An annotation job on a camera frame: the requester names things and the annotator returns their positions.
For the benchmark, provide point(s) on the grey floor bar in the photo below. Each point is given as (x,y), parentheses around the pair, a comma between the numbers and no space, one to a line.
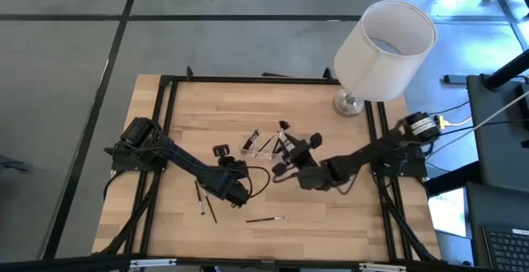
(454,79)

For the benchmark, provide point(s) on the white panel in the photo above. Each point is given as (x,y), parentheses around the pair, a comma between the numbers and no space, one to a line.
(446,212)

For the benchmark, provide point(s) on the black pole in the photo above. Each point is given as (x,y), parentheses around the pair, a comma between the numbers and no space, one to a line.
(506,71)

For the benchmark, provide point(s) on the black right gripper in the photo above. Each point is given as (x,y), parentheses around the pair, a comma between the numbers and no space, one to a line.
(308,164)

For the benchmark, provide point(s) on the dark grey desk panel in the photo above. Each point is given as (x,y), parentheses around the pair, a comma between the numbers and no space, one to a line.
(500,156)

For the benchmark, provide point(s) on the black aluminium table frame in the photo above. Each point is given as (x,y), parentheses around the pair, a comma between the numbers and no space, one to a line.
(268,79)

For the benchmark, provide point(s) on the silver bracket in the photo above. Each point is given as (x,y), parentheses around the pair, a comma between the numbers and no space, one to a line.
(382,268)
(153,262)

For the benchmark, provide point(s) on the clear plastic brush organizer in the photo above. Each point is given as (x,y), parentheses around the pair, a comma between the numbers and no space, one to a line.
(263,136)

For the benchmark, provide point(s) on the dark laptop body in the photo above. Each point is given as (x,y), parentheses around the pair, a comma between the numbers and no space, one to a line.
(496,206)

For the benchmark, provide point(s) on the black keyboard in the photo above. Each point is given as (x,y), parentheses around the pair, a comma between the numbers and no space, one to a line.
(508,249)

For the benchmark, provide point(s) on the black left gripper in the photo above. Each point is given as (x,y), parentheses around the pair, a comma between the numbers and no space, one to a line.
(235,181)

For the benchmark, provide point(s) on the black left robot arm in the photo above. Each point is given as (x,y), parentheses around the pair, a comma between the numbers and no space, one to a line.
(186,162)

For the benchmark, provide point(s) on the black crossbar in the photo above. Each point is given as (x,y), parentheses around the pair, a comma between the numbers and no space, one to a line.
(82,263)

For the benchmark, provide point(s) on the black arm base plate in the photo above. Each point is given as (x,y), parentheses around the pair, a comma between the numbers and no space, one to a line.
(124,164)
(413,170)

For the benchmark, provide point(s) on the white shade table lamp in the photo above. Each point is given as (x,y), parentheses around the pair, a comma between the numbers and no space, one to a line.
(384,65)

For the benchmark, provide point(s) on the black diagonal beam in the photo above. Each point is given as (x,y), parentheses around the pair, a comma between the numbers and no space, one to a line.
(454,177)

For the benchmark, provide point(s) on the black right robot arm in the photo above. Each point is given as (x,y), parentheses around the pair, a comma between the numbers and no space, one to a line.
(372,152)

